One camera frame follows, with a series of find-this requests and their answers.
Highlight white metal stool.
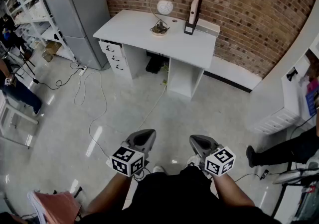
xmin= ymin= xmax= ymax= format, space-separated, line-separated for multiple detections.
xmin=0 ymin=91 xmax=39 ymax=149

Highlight black floor cable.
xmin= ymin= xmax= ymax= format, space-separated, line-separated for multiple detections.
xmin=14 ymin=62 xmax=84 ymax=91

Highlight grey refrigerator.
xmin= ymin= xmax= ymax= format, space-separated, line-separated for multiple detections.
xmin=41 ymin=0 xmax=112 ymax=71

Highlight black plastic box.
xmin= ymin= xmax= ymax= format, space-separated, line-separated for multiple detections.
xmin=146 ymin=55 xmax=170 ymax=74

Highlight white shelving rack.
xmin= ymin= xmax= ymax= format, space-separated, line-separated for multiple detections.
xmin=3 ymin=0 xmax=75 ymax=61

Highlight thin white cable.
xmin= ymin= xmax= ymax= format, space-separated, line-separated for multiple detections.
xmin=136 ymin=85 xmax=167 ymax=131

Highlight white globe arc lamp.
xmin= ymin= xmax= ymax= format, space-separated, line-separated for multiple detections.
xmin=149 ymin=0 xmax=174 ymax=37

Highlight black tripod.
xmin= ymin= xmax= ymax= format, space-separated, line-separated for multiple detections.
xmin=7 ymin=43 xmax=36 ymax=77

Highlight pink chair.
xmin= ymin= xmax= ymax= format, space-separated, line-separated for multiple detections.
xmin=26 ymin=189 xmax=83 ymax=224

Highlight white desk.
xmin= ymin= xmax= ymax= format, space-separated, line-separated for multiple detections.
xmin=93 ymin=9 xmax=217 ymax=102

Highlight person's black clothing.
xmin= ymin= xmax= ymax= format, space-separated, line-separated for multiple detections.
xmin=79 ymin=165 xmax=282 ymax=224

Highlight person's right white shoe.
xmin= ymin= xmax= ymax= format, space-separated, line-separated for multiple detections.
xmin=186 ymin=156 xmax=200 ymax=167

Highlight blue book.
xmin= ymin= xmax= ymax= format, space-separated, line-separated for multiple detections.
xmin=305 ymin=91 xmax=319 ymax=116

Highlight white cabinet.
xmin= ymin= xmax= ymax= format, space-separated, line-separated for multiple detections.
xmin=249 ymin=41 xmax=319 ymax=135

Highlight white flat box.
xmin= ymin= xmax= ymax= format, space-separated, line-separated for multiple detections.
xmin=195 ymin=20 xmax=221 ymax=37

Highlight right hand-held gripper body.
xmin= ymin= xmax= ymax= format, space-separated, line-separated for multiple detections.
xmin=196 ymin=143 xmax=237 ymax=177

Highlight grey chair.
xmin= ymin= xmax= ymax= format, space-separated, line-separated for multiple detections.
xmin=273 ymin=160 xmax=319 ymax=185

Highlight person's left forearm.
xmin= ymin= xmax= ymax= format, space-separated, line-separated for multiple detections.
xmin=84 ymin=173 xmax=132 ymax=216

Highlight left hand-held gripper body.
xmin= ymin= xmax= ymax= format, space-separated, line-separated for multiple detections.
xmin=109 ymin=136 xmax=151 ymax=178

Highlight brown cardboard box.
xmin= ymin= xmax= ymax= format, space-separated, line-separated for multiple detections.
xmin=41 ymin=41 xmax=63 ymax=63

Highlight long white floor cable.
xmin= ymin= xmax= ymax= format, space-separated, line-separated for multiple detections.
xmin=74 ymin=71 xmax=120 ymax=164

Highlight person's right forearm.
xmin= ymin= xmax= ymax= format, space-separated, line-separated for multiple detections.
xmin=211 ymin=172 xmax=256 ymax=209

